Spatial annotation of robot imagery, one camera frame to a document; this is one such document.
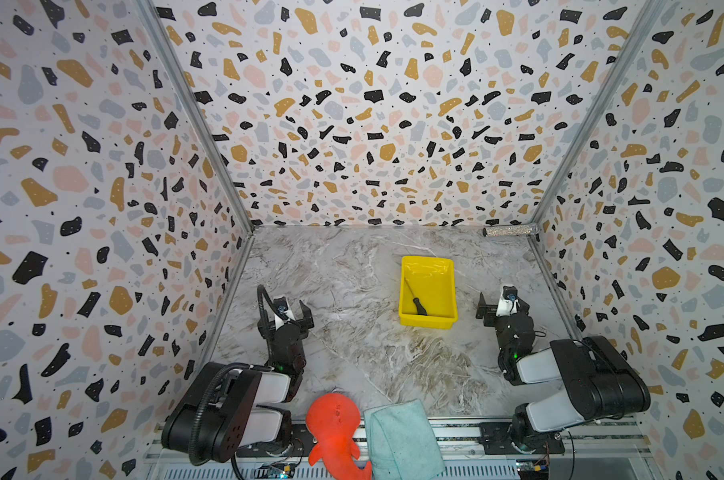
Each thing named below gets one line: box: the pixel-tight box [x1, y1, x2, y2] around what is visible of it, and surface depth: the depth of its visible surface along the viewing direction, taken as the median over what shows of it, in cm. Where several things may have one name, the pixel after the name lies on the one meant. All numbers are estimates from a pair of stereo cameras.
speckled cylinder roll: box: [482, 226, 540, 237], surface depth 123 cm
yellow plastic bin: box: [398, 256, 458, 330], surface depth 100 cm
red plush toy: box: [306, 393, 372, 480], surface depth 70 cm
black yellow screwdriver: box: [404, 277, 428, 316], surface depth 99 cm
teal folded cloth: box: [364, 399, 446, 480], surface depth 75 cm
